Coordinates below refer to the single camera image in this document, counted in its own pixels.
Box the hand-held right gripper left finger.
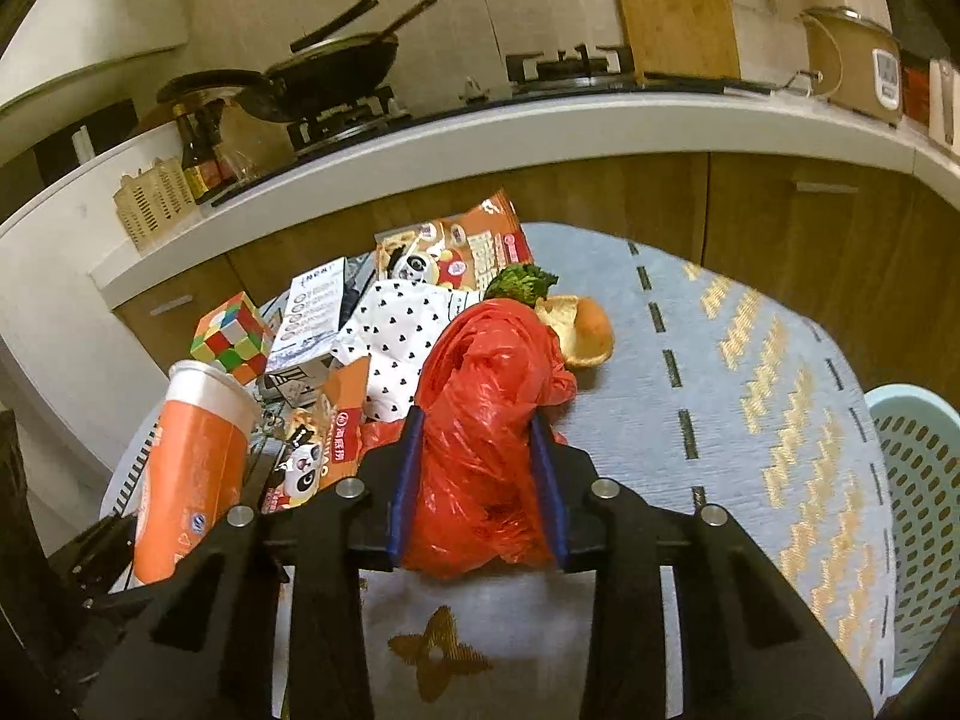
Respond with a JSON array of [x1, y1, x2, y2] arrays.
[[79, 405, 428, 720]]

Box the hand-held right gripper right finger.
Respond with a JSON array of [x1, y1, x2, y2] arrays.
[[529, 412, 875, 720]]

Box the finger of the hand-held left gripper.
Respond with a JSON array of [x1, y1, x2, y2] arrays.
[[238, 427, 290, 515], [45, 514, 140, 605]]

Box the orange paper cup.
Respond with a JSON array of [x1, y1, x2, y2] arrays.
[[131, 360, 260, 586]]

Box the red plastic bag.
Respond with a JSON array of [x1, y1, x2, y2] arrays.
[[360, 298, 578, 578]]

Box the white heart-pattern cloth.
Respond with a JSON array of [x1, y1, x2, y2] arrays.
[[330, 277, 481, 425]]

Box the green vegetable piece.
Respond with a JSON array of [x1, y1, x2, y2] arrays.
[[484, 264, 560, 308]]

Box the light blue plastic basket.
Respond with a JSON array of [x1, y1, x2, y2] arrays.
[[862, 384, 960, 683]]

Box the small orange panda snack packet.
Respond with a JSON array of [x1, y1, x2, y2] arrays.
[[259, 356, 391, 515]]

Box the colourful puzzle cube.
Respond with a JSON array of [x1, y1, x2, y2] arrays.
[[189, 291, 275, 383]]

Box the white printed box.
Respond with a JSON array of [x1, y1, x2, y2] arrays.
[[266, 256, 347, 372]]

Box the grey patterned tablecloth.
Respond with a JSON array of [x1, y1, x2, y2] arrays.
[[97, 221, 901, 720]]

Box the large orange panda snack packet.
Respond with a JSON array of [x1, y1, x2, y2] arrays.
[[373, 191, 535, 293]]

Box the cream slotted plastic basket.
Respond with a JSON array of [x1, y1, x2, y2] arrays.
[[112, 157, 197, 252]]

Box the dark sauce bottle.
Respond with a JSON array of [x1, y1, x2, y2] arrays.
[[174, 105, 222, 203]]

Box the wooden kitchen base cabinets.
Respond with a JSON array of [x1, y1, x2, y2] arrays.
[[112, 150, 960, 406]]

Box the black wok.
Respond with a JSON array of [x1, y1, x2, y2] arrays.
[[266, 0, 402, 102]]

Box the black gas stove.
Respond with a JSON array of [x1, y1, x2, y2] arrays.
[[210, 43, 653, 209]]

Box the black knife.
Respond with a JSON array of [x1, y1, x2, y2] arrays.
[[645, 73, 773, 96]]

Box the wooden spatula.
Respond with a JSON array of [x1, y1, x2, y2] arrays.
[[375, 0, 440, 46]]

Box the white range hood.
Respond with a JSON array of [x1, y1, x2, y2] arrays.
[[0, 0, 188, 113]]

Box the wooden cutting board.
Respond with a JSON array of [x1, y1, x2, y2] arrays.
[[600, 0, 743, 83]]

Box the beige rice cooker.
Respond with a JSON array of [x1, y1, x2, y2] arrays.
[[799, 6, 905, 128]]

